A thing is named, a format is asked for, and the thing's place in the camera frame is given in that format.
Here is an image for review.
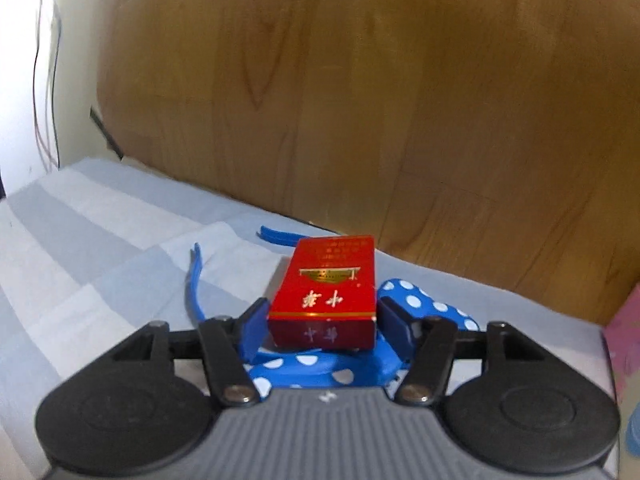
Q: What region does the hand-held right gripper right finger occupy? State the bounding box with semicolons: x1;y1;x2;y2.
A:
377;296;548;407

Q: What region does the black tape strip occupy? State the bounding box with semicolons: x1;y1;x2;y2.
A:
90;106;124;159

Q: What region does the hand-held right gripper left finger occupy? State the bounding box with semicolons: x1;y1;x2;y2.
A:
111;297;271;407

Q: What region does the red cigarette pack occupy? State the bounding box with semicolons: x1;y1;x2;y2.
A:
266;234;377;351

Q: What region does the black cable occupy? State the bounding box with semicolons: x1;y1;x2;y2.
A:
50;0;64;167

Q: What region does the thin dark cable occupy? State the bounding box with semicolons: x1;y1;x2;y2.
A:
30;0;55;167

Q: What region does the striped bed sheet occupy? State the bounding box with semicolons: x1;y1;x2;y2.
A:
0;157;640;480

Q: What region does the wooden board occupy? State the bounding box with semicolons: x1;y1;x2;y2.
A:
95;0;640;326

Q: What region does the pink biscuit tin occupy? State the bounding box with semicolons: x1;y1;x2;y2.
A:
602;282;640;461

